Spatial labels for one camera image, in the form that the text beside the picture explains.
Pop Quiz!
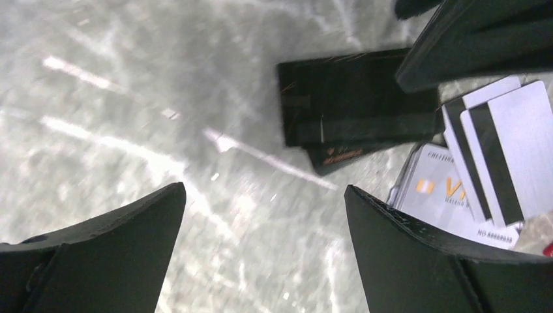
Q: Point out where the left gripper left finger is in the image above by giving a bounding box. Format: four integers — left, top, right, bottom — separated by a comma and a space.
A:
1, 182, 187, 312

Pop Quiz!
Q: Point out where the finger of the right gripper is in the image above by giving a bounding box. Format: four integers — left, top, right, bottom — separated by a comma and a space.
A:
395, 0, 552, 92

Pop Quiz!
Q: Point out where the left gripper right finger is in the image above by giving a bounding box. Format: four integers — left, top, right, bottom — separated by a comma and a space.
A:
344, 185, 552, 312

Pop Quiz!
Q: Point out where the white magnetic stripe card stack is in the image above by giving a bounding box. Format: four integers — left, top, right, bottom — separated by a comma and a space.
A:
389, 76, 552, 249

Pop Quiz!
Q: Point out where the black card holder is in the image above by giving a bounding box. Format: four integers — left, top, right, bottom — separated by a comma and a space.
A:
276, 48, 445, 175

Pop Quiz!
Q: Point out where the red leather wallet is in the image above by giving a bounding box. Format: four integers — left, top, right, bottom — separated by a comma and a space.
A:
542, 243, 553, 257

